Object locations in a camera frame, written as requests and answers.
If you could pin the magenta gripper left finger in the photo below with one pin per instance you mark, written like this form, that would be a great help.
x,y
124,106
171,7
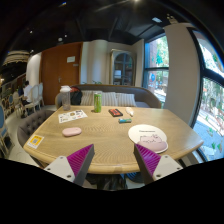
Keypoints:
x,y
74,167

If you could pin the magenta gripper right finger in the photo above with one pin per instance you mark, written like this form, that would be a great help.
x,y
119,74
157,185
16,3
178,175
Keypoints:
x,y
153,166

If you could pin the round white pink mouse pad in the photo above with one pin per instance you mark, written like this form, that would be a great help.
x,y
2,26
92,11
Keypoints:
x,y
149,136

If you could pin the yellow QR code sticker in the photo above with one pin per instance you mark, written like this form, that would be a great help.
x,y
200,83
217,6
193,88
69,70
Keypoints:
x,y
35,141

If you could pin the white printed paper sheet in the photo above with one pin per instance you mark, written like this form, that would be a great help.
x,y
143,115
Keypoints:
x,y
71,116

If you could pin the small teal pack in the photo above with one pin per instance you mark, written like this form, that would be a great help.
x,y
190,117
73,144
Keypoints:
x,y
125,120

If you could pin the grey tufted chair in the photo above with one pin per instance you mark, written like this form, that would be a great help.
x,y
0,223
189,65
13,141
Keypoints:
x,y
30,124

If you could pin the white wrapped item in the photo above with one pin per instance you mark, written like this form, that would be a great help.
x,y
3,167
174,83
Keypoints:
x,y
129,111

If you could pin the grey curved sofa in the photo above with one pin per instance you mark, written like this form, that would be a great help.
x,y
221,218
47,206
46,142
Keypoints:
x,y
143,97

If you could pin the black backpack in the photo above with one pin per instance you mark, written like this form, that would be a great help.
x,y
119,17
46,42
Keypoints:
x,y
75,96

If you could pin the green drink can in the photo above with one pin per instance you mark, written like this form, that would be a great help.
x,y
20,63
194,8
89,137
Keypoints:
x,y
97,102

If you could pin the striped cushion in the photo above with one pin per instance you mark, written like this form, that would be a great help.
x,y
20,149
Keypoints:
x,y
108,98

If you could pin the clear water bottle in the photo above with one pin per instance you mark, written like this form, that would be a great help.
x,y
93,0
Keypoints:
x,y
65,96

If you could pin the white chair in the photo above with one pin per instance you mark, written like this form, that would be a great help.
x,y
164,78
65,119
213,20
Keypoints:
x,y
36,94

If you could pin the seated person white shirt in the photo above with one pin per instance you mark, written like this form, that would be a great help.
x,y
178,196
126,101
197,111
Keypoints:
x,y
27,94

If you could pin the orange wooden door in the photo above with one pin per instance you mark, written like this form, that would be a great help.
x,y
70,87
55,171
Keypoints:
x,y
60,66

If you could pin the arched glass cabinet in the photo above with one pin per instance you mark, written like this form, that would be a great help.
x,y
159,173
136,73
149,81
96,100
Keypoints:
x,y
122,68

